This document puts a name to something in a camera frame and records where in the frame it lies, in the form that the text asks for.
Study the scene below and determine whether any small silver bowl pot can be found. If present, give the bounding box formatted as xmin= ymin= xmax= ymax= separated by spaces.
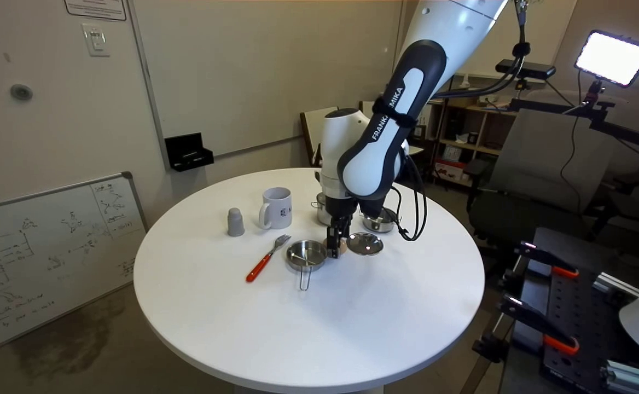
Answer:
xmin=362 ymin=207 xmax=396 ymax=235

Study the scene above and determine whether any bright LED light panel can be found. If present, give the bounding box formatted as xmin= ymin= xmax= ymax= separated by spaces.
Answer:
xmin=576 ymin=30 xmax=639 ymax=88

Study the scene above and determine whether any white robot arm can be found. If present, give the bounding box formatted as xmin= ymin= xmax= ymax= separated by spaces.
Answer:
xmin=319 ymin=0 xmax=508 ymax=257

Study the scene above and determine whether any small silver lid plate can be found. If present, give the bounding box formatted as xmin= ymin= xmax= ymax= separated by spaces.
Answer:
xmin=348 ymin=232 xmax=382 ymax=257

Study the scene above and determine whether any silver pan with handle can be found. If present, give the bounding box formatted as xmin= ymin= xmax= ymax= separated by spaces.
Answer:
xmin=286 ymin=241 xmax=326 ymax=292

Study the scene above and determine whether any white round table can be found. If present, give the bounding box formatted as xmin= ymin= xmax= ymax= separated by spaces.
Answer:
xmin=134 ymin=169 xmax=483 ymax=394

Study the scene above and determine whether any leaning whiteboard with drawings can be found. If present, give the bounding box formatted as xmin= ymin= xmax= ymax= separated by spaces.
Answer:
xmin=0 ymin=174 xmax=147 ymax=343

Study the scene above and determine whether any grey office chair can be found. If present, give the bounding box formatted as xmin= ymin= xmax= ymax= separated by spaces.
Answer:
xmin=466 ymin=110 xmax=614 ymax=245

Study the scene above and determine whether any grey silicone cup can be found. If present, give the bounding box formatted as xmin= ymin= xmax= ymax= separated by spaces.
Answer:
xmin=226 ymin=207 xmax=245 ymax=237

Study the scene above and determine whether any white mug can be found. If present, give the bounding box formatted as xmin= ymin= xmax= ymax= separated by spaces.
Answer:
xmin=257 ymin=186 xmax=291 ymax=229

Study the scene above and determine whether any silver pot with handles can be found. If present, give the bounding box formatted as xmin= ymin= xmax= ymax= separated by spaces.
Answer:
xmin=313 ymin=192 xmax=333 ymax=226

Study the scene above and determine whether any black camera on stand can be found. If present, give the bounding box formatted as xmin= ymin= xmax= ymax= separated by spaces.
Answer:
xmin=495 ymin=60 xmax=555 ymax=80

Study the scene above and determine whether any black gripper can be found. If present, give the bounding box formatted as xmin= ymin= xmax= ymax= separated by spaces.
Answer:
xmin=324 ymin=196 xmax=382 ymax=259

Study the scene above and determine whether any upper orange handled clamp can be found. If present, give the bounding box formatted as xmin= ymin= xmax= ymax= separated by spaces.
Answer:
xmin=502 ymin=241 xmax=580 ymax=288

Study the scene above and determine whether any orange handled clamp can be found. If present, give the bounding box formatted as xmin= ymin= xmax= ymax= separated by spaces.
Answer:
xmin=473 ymin=295 xmax=580 ymax=364
xmin=502 ymin=241 xmax=580 ymax=288

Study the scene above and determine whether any white wall switch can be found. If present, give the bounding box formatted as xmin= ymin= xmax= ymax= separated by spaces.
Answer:
xmin=82 ymin=26 xmax=109 ymax=56

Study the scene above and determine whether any lower orange handled clamp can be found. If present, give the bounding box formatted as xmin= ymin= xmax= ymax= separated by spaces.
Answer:
xmin=473 ymin=295 xmax=580 ymax=364

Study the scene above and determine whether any black wall tray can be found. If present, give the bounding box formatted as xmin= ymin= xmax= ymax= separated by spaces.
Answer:
xmin=164 ymin=134 xmax=214 ymax=174

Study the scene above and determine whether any wooden shelf unit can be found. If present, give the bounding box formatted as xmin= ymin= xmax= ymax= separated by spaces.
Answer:
xmin=412 ymin=99 xmax=513 ymax=186

